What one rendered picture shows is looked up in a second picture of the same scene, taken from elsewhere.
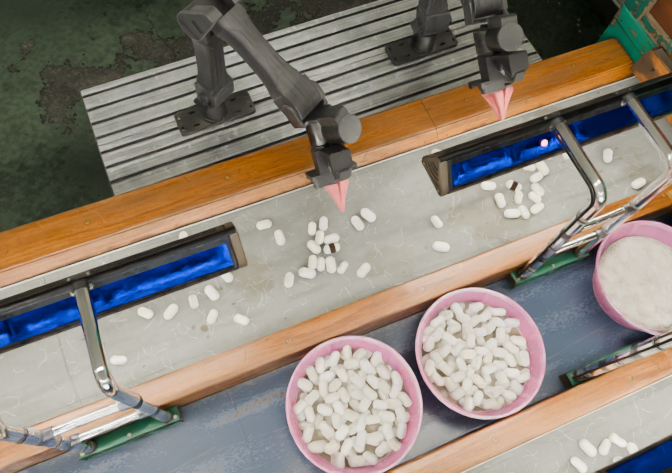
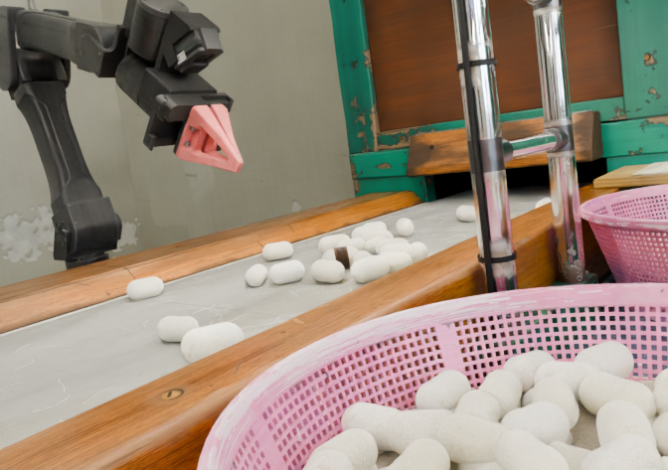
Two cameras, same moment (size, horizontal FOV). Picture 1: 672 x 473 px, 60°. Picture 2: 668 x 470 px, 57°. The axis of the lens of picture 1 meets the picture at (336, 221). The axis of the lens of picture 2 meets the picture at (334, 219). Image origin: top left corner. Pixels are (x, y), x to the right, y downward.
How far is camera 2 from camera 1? 1.12 m
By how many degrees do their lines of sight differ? 61
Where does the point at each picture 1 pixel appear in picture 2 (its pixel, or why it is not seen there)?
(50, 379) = not seen: outside the picture
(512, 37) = (167, 4)
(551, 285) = not seen: hidden behind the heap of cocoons
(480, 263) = (357, 300)
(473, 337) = (527, 433)
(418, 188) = (107, 330)
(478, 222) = (302, 306)
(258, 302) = not seen: outside the picture
